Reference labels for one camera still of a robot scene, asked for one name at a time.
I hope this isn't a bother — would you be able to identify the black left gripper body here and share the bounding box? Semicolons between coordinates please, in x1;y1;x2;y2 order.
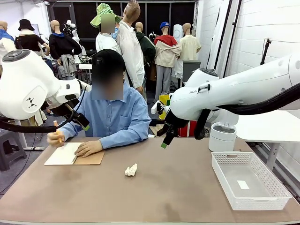
50;98;81;118

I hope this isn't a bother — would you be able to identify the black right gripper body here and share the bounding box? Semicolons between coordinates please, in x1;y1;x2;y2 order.
165;109;190;130

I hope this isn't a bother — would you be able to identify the yellow pencil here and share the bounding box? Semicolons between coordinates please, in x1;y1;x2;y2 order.
53;120;62;144

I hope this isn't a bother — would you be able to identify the brown spiral notebook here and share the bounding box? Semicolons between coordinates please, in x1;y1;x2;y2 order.
44;141;105;166

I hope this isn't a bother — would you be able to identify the person's left forearm blue sleeve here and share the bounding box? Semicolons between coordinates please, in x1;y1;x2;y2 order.
99;130;150;150

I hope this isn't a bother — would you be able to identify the person's right forearm blue sleeve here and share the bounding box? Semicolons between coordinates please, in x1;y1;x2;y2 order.
56;118;86;141

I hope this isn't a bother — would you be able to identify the person's left hand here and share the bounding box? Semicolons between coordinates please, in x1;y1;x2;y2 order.
75;140;104;158

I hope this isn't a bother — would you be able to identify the person's right hand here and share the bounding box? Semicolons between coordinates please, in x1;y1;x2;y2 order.
46;130;66;148

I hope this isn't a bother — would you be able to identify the black stand with wood board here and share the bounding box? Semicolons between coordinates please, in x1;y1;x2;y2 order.
149;119;170;138

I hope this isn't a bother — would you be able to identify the yellow recycling bin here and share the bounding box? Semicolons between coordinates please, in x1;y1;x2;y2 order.
158;94;173;120

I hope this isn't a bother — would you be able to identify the seated person in blue shirt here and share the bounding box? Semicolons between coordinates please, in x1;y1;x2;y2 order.
56;81;152;150

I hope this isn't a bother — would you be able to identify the white cylindrical trash bin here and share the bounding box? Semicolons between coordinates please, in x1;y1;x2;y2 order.
208;121;238;153

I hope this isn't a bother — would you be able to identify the crumpled white paper ball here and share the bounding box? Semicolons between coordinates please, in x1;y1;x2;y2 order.
124;163;139;177

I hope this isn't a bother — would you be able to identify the white desk with metal legs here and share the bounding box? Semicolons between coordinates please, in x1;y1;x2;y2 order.
13;118;45;151

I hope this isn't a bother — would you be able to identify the grey box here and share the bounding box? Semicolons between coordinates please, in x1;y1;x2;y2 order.
182;60;202;82

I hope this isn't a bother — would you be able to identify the mannequin in black sweater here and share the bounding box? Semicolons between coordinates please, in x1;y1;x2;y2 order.
48;20;83;81

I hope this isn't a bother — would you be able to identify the black baseball cap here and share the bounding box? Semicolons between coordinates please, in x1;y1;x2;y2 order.
91;49;127;71

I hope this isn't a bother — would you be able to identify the grey plastic stool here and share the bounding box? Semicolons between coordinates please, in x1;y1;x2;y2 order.
0;128;28;172

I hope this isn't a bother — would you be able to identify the mannequin in red beige jacket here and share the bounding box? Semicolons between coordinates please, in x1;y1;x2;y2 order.
153;22;182;105

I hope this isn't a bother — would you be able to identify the figure in green checked hat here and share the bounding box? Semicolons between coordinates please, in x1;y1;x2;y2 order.
90;2;123;54

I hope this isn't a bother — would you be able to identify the white mannequin figure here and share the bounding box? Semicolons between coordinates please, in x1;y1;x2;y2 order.
62;19;88;57

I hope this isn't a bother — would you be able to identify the mannequin with black hat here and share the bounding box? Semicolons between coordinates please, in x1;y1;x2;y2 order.
15;18;51;59

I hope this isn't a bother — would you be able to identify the mannequin in cream shirt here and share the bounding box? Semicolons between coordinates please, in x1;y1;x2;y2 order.
179;22;202;62

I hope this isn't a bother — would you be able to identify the mannequin in dark green hoodie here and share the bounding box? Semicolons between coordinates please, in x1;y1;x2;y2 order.
135;22;157;71

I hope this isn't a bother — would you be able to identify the tall mannequin in white shirt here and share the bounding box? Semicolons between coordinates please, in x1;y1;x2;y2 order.
116;0;146;95

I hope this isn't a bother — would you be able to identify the white rectangular label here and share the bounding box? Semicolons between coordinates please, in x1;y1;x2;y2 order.
236;180;250;190

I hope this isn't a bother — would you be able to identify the mannequin in blue white top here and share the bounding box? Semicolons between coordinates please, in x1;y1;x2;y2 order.
0;20;17;60

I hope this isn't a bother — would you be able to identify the large white table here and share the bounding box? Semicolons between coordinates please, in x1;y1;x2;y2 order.
235;109;300;171

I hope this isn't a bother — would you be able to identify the white hanging sheet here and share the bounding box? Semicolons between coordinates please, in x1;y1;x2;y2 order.
206;0;226;71

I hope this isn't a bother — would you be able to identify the white perforated plastic basket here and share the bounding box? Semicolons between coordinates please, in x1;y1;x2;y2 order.
211;151;293;211

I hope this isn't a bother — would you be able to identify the black tripod on white table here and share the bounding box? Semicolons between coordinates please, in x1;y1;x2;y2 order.
259;37;272;66

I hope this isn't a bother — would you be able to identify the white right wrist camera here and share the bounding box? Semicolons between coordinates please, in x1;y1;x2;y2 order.
150;101;171;116

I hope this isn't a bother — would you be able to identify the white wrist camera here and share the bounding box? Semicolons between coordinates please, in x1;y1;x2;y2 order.
150;101;171;116
76;79;92;93

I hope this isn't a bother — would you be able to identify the black right arm cable sleeve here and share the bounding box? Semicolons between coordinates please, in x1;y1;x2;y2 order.
194;82;300;140

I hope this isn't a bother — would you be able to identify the black arm cable sleeve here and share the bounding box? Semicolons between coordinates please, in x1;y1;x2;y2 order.
194;82;300;140
0;88;88;134

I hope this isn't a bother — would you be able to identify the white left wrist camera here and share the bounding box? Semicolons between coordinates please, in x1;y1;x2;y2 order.
76;79;92;93

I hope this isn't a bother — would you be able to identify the black left arm cable sleeve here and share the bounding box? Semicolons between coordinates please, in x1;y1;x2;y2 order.
0;88;88;134

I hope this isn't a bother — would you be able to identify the black slanted wall pole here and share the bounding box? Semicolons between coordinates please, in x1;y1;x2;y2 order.
224;0;242;77
217;0;233;72

